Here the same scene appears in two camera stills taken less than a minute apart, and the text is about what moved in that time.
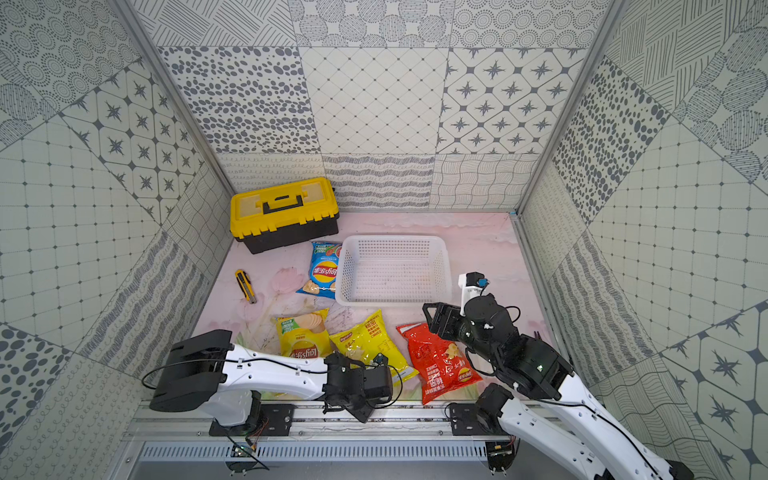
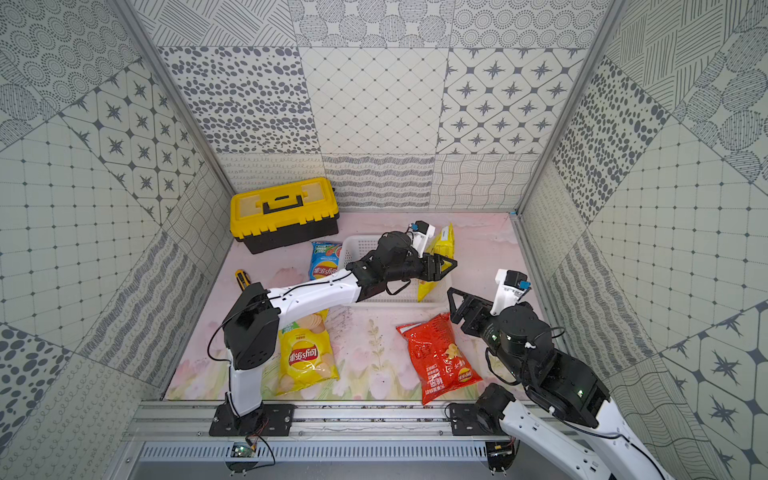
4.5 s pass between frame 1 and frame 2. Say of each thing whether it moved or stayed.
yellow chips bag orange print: moved
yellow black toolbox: stayed
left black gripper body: moved
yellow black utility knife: stayed
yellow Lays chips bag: stayed
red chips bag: stayed
